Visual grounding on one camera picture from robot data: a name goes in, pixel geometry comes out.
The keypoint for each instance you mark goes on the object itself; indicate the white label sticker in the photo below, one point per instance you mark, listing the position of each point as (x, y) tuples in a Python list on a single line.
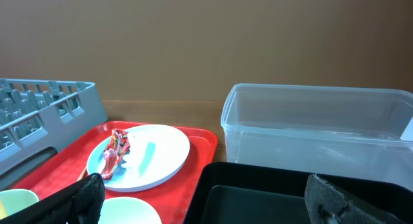
[(407, 134)]

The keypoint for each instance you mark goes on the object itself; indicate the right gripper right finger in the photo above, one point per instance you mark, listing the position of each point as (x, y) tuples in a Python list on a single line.
[(327, 203)]

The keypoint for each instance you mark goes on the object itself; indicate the grey dishwasher rack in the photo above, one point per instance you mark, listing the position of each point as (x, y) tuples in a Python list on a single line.
[(41, 114)]

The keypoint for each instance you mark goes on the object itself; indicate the clear plastic bin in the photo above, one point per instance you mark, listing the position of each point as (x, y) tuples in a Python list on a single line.
[(341, 131)]

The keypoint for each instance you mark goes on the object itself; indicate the white napkin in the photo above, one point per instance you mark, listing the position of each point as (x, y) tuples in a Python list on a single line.
[(140, 155)]

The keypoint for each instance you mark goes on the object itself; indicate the green bowl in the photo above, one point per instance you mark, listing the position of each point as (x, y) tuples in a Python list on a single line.
[(15, 200)]

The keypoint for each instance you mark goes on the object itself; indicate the wooden chopstick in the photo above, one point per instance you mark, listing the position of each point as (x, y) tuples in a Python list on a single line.
[(83, 174)]

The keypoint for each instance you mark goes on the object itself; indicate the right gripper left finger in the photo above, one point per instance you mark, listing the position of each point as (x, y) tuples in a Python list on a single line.
[(79, 203)]

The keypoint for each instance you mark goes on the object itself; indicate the light blue bowl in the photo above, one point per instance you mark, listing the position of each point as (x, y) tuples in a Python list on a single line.
[(128, 210)]

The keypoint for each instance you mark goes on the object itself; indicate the red snack wrapper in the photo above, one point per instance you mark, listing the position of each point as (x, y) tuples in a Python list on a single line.
[(113, 153)]

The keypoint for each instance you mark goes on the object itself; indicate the black plastic tray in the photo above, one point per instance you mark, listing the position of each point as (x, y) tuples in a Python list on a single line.
[(236, 193)]

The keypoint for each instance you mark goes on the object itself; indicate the white round plate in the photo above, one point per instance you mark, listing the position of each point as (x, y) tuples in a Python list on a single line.
[(172, 150)]

